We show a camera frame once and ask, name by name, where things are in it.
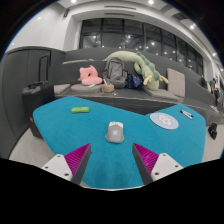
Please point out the ceiling lights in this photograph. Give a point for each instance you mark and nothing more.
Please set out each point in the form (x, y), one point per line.
(150, 2)

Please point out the tan round woven bag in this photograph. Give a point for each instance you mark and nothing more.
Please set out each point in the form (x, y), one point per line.
(108, 88)

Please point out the green rectangular eraser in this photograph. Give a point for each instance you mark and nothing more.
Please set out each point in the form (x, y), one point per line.
(80, 110)

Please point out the person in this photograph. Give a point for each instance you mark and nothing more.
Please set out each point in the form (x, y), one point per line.
(203, 81)
(215, 88)

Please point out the dark blue patterned bag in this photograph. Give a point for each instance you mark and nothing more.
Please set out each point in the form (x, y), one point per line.
(133, 81)

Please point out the pink plush cushion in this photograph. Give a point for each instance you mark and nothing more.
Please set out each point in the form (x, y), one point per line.
(89, 76)

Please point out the green dragon plush toy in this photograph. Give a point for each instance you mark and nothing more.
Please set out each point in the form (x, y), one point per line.
(150, 76)

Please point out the black bag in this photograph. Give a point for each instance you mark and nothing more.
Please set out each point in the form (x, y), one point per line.
(213, 131)

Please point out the black suitcase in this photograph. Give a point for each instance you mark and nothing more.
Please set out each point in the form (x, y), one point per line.
(36, 98)

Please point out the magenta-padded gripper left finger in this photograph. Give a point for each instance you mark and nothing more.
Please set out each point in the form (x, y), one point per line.
(77, 156)

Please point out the round pale blue mouse pad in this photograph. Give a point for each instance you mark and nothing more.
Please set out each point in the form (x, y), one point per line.
(164, 120)

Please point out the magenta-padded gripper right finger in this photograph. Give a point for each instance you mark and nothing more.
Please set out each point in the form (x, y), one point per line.
(146, 157)

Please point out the upright grey seat cushion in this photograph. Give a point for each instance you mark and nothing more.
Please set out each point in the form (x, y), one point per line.
(176, 82)

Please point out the grey backpack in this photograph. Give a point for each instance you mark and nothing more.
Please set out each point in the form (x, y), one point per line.
(115, 73)

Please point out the white marker with blue cap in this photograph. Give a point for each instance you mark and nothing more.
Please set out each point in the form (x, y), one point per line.
(188, 113)

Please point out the grey and white computer mouse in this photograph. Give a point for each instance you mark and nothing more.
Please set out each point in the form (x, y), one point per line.
(115, 133)

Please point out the flat grey seat cushion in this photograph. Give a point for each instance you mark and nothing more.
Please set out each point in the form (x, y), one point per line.
(61, 88)
(161, 94)

